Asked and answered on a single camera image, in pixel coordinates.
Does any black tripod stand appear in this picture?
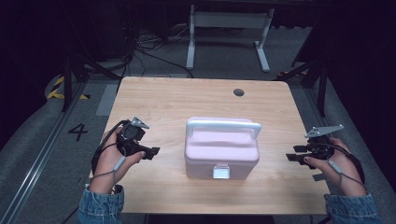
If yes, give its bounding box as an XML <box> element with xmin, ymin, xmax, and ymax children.
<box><xmin>61</xmin><ymin>50</ymin><xmax>123</xmax><ymax>113</ymax></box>
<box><xmin>276</xmin><ymin>57</ymin><xmax>329</xmax><ymax>119</ymax></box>

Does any right gripper grey cable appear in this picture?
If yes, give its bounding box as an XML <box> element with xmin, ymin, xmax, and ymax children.
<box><xmin>327</xmin><ymin>159</ymin><xmax>367</xmax><ymax>189</ymax></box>

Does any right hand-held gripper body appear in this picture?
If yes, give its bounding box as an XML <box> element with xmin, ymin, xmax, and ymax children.
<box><xmin>304</xmin><ymin>123</ymin><xmax>346</xmax><ymax>161</ymax></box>

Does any tangle of floor cables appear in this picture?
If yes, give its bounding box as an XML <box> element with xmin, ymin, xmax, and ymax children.
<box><xmin>122</xmin><ymin>22</ymin><xmax>191</xmax><ymax>63</ymax></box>

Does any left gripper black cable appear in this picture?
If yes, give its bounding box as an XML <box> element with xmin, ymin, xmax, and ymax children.
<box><xmin>91</xmin><ymin>119</ymin><xmax>129</xmax><ymax>175</ymax></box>

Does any metal floor rail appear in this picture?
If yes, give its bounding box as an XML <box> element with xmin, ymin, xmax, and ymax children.
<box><xmin>0</xmin><ymin>81</ymin><xmax>90</xmax><ymax>224</ymax></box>

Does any person's left hand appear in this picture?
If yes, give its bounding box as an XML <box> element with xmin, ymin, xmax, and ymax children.
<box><xmin>89</xmin><ymin>127</ymin><xmax>147</xmax><ymax>194</ymax></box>

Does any white metal table frame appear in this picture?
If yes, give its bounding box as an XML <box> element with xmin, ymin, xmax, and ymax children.
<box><xmin>185</xmin><ymin>4</ymin><xmax>276</xmax><ymax>74</ymax></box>

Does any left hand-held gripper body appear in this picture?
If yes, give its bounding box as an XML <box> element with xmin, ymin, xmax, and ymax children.
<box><xmin>117</xmin><ymin>116</ymin><xmax>150</xmax><ymax>157</ymax></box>

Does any left gripper grey cable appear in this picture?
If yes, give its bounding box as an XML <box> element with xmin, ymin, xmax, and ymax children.
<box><xmin>92</xmin><ymin>148</ymin><xmax>128</xmax><ymax>188</ymax></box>

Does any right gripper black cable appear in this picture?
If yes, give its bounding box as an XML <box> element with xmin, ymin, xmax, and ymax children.
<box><xmin>323</xmin><ymin>143</ymin><xmax>366</xmax><ymax>185</ymax></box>

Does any black floor cable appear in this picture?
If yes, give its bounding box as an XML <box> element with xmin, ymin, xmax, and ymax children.
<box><xmin>133</xmin><ymin>47</ymin><xmax>195</xmax><ymax>79</ymax></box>

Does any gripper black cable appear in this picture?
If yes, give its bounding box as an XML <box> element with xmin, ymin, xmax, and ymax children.
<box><xmin>91</xmin><ymin>119</ymin><xmax>129</xmax><ymax>175</ymax></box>
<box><xmin>323</xmin><ymin>143</ymin><xmax>366</xmax><ymax>185</ymax></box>

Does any pink storage box white handle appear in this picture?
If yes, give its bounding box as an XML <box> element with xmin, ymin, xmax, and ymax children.
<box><xmin>183</xmin><ymin>116</ymin><xmax>262</xmax><ymax>181</ymax></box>

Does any yellow black floor tape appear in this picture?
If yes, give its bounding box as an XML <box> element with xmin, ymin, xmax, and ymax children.
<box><xmin>46</xmin><ymin>76</ymin><xmax>92</xmax><ymax>101</ymax></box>

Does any person's right hand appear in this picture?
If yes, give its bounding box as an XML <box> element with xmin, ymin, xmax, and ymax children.
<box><xmin>303</xmin><ymin>137</ymin><xmax>368</xmax><ymax>197</ymax></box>

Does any gripper grey cable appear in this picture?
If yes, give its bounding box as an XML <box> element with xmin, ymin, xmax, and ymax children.
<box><xmin>92</xmin><ymin>148</ymin><xmax>128</xmax><ymax>188</ymax></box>
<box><xmin>327</xmin><ymin>159</ymin><xmax>367</xmax><ymax>189</ymax></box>

